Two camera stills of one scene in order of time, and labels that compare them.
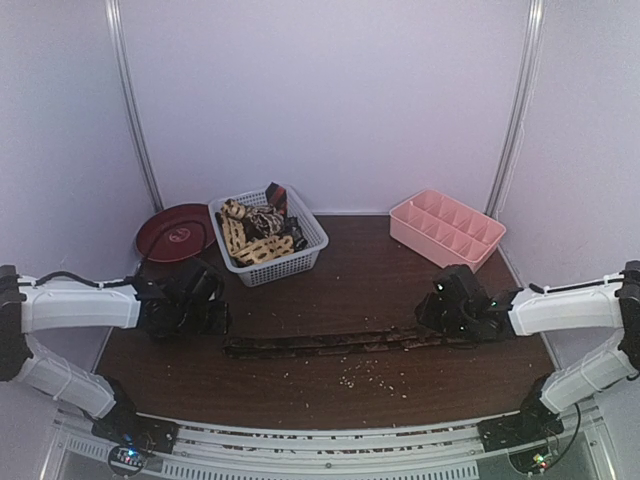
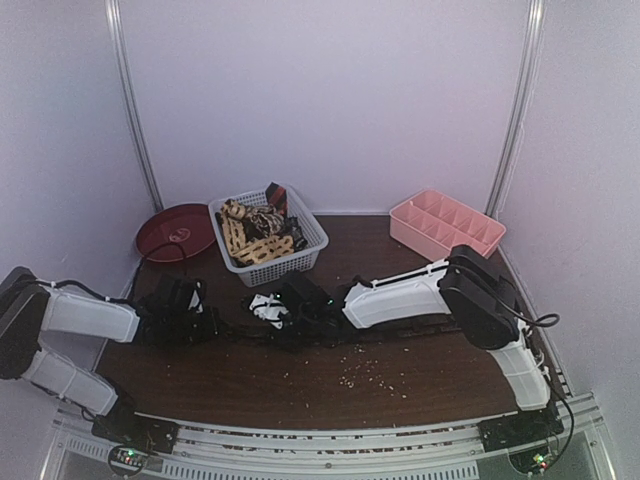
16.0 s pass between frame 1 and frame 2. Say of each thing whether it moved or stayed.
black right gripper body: moved
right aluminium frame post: stayed
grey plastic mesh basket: stayed
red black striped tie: stayed
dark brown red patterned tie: moved
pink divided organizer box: stayed
